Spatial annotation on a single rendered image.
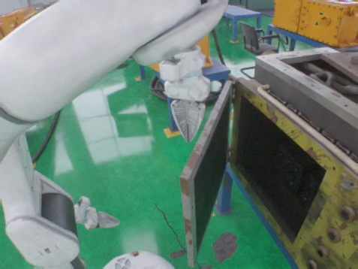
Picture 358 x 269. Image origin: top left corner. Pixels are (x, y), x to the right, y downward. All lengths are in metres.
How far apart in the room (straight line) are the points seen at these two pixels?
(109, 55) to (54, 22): 0.05
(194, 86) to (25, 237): 0.55
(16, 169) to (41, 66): 0.44
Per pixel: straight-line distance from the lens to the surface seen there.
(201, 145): 0.77
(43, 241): 0.72
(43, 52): 0.19
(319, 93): 0.90
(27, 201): 0.68
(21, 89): 0.21
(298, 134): 0.90
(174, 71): 0.46
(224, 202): 2.00
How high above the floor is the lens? 1.71
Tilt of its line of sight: 36 degrees down
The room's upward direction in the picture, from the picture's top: 5 degrees counter-clockwise
